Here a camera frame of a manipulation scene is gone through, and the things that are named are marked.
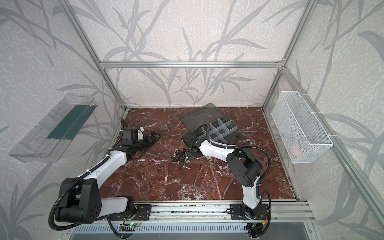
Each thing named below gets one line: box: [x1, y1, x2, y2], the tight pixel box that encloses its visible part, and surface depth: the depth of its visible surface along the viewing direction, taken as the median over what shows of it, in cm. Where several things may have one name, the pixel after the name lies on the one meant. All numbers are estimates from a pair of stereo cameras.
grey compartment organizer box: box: [180, 102, 243, 144], surface depth 111 cm
